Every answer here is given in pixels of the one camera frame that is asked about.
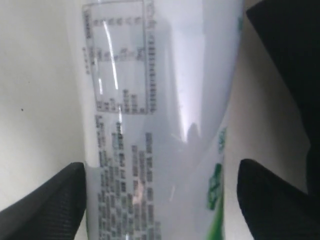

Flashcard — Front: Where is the white green label bottle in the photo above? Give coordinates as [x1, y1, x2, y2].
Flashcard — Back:
[65, 0, 244, 240]

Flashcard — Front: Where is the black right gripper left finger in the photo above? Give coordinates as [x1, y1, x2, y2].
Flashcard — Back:
[0, 162, 87, 240]

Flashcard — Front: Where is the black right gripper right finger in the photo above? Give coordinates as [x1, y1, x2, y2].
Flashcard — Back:
[236, 159, 320, 240]

